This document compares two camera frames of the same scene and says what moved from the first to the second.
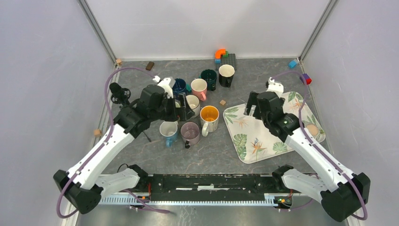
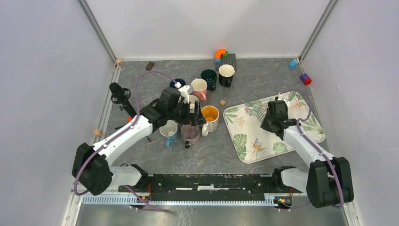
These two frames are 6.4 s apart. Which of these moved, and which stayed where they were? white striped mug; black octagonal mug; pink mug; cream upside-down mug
Moved: white striped mug
Stayed: pink mug; black octagonal mug; cream upside-down mug
